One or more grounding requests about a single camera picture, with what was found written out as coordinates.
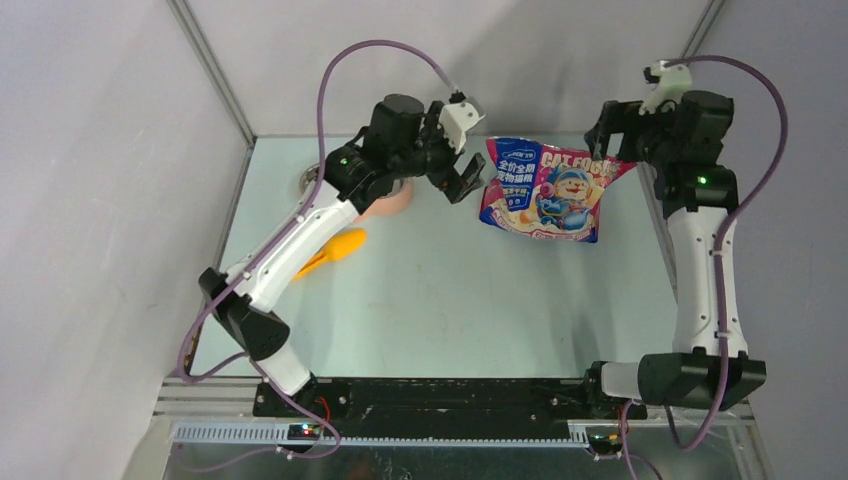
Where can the right aluminium frame post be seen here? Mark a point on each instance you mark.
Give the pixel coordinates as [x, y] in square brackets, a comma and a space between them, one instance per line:
[692, 46]

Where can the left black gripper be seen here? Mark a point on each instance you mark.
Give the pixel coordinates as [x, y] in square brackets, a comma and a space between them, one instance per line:
[447, 179]

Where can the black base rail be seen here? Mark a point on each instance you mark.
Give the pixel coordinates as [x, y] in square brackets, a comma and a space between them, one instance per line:
[459, 408]

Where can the white cable duct strip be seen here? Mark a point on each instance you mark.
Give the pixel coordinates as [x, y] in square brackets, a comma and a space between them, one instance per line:
[290, 434]

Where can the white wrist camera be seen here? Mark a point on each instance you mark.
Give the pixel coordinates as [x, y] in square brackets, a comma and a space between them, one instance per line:
[669, 83]
[458, 119]

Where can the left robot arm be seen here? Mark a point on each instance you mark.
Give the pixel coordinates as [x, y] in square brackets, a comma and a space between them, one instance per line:
[404, 139]

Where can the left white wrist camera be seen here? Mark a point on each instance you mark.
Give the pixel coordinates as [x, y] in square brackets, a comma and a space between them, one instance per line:
[458, 119]

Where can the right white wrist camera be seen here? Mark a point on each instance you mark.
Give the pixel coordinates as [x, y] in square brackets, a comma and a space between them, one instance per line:
[669, 83]

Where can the pink double pet bowl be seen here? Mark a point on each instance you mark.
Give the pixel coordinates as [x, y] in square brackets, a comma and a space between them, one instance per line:
[397, 200]

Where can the colourful cat food bag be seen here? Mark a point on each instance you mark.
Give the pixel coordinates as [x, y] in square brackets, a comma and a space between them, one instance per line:
[546, 192]

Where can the aluminium frame post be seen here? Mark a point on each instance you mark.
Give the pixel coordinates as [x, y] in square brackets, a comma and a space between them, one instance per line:
[197, 39]
[692, 46]

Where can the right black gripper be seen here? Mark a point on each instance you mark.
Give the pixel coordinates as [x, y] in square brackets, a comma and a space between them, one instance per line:
[625, 118]

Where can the yellow plastic scoop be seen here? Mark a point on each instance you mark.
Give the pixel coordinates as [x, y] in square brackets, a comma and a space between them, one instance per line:
[336, 249]

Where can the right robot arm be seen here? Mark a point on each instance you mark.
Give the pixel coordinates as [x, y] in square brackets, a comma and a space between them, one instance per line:
[709, 363]

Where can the left aluminium frame post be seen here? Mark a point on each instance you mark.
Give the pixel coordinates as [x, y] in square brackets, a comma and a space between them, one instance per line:
[197, 39]

